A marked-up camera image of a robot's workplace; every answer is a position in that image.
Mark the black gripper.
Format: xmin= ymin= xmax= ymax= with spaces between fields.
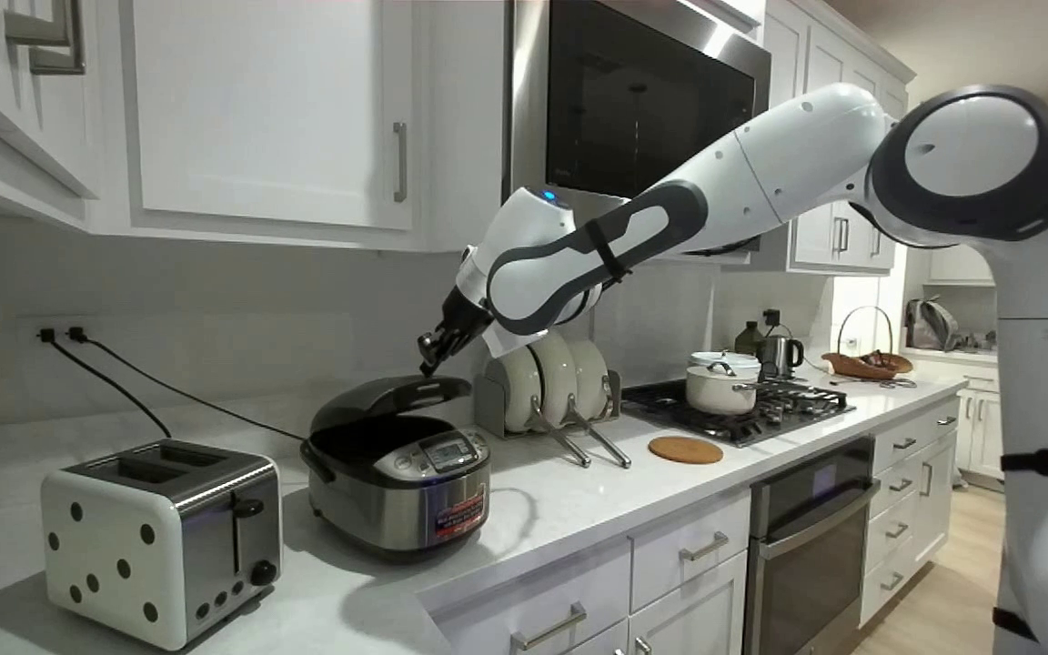
xmin=414 ymin=286 xmax=493 ymax=379

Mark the silver rice cooker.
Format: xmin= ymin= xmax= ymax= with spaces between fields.
xmin=300 ymin=371 xmax=494 ymax=560

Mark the narrow white upper cabinet door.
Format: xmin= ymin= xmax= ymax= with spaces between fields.
xmin=412 ymin=0 xmax=509 ymax=249

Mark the stainless steel microwave body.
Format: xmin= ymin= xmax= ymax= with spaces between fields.
xmin=501 ymin=0 xmax=778 ymax=267

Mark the wide white upper cabinet door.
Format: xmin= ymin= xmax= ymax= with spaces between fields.
xmin=122 ymin=0 xmax=420 ymax=237

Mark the white lower cabinet door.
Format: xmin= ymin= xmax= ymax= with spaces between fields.
xmin=626 ymin=566 xmax=750 ymax=655

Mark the cream deep saucepan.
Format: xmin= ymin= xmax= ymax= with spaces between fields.
xmin=567 ymin=338 xmax=617 ymax=420

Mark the metal pan rack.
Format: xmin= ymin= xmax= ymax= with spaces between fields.
xmin=494 ymin=363 xmax=630 ymax=435

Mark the white drawer front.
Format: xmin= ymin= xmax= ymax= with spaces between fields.
xmin=435 ymin=539 xmax=635 ymax=655
xmin=626 ymin=487 xmax=752 ymax=611

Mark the round cork trivet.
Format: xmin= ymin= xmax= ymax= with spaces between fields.
xmin=646 ymin=434 xmax=728 ymax=468

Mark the white pot with lid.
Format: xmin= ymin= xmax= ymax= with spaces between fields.
xmin=684 ymin=348 xmax=766 ymax=419

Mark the dark glass bottle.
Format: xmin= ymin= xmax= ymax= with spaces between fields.
xmin=733 ymin=317 xmax=768 ymax=363

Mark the black gas cooktop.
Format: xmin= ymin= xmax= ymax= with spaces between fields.
xmin=620 ymin=374 xmax=852 ymax=446

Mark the white toaster with black dots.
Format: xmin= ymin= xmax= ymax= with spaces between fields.
xmin=42 ymin=435 xmax=283 ymax=655

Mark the stainless steel oven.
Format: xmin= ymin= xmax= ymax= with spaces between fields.
xmin=743 ymin=434 xmax=881 ymax=655

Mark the grey metal kitchen utensil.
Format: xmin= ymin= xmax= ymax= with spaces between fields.
xmin=906 ymin=295 xmax=962 ymax=352

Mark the white upper cabinet beside hood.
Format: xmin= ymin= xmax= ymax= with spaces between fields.
xmin=766 ymin=0 xmax=919 ymax=276

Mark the white drawer stack cabinet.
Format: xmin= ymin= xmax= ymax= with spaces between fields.
xmin=860 ymin=392 xmax=962 ymax=628

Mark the white base cabinet with doors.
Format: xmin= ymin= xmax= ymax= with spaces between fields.
xmin=902 ymin=345 xmax=1010 ymax=482

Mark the silver cabinet door handle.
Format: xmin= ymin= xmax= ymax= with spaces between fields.
xmin=391 ymin=118 xmax=412 ymax=206

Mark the black rice cooker power cable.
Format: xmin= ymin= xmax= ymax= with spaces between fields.
xmin=67 ymin=322 xmax=311 ymax=446

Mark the silver drawer handle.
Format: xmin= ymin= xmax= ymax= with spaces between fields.
xmin=674 ymin=526 xmax=734 ymax=566
xmin=506 ymin=601 xmax=590 ymax=655

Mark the black toaster power cable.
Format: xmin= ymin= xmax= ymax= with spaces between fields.
xmin=33 ymin=322 xmax=175 ymax=443

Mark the steel kettle with black handle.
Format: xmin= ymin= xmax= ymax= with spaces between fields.
xmin=758 ymin=304 xmax=807 ymax=385

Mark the wicker basket with handle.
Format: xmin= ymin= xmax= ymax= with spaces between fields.
xmin=824 ymin=300 xmax=919 ymax=385

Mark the large silver cabinet handle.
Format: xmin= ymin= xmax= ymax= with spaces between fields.
xmin=0 ymin=0 xmax=86 ymax=78

